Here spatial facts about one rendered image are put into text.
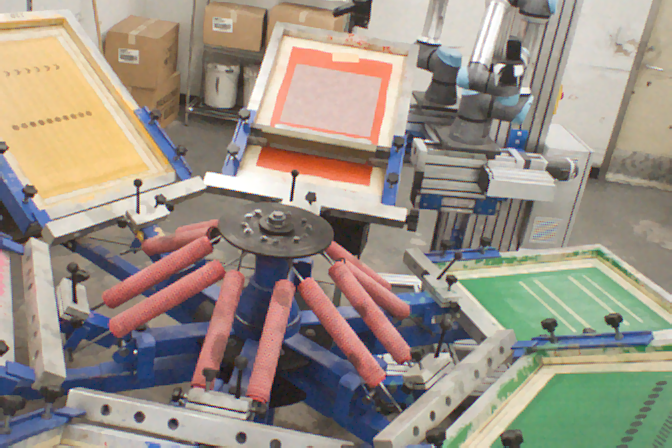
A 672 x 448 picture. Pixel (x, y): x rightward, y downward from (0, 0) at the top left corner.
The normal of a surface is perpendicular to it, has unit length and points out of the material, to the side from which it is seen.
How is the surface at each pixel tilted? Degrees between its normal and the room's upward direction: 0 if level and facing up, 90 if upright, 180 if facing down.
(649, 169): 90
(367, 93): 32
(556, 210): 90
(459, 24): 90
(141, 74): 90
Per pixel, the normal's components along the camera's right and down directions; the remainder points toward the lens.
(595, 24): -0.13, 0.39
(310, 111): 0.05, -0.56
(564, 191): 0.08, 0.42
